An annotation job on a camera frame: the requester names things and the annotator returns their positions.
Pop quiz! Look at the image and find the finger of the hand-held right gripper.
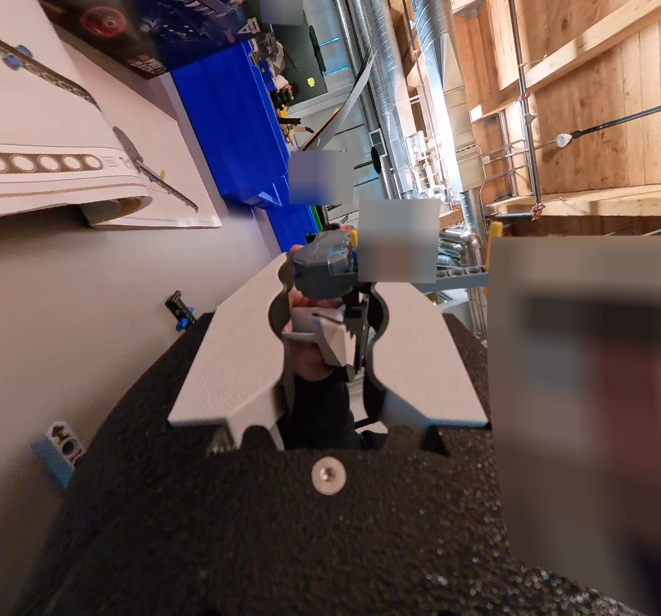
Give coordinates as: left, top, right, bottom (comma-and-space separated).
282, 305, 354, 369

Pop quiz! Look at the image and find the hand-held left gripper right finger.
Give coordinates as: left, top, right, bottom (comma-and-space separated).
361, 282, 491, 446

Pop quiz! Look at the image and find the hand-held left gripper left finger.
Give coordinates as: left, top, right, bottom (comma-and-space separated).
169, 252, 295, 451

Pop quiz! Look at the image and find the grey toy brick assembly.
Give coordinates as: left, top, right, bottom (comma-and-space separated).
292, 225, 489, 303

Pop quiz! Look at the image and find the person's right forearm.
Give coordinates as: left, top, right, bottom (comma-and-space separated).
283, 376, 362, 450

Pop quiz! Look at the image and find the white desk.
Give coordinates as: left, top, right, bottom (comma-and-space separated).
0, 0, 290, 616

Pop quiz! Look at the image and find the person's right hand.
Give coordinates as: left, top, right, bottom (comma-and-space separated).
287, 288, 335, 383

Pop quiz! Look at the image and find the black and blue toy connector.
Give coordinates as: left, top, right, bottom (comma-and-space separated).
165, 291, 197, 332

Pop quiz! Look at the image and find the blue plastic bin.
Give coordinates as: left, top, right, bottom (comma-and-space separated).
264, 203, 323, 256
170, 40, 291, 210

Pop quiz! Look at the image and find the blue toy brick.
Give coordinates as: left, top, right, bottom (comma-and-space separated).
31, 421, 86, 489

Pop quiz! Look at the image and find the open instruction booklet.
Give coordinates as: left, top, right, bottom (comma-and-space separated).
0, 0, 223, 229

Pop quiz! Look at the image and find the white ceiling spotlight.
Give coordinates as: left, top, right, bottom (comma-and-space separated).
555, 105, 661, 149

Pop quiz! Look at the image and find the metal ceiling rod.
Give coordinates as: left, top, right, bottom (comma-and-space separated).
500, 0, 545, 220

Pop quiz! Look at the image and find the dark toy set box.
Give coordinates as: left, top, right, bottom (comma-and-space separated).
13, 0, 246, 81

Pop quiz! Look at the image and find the silver ventilation duct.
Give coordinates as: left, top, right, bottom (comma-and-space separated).
400, 0, 489, 245
330, 0, 411, 199

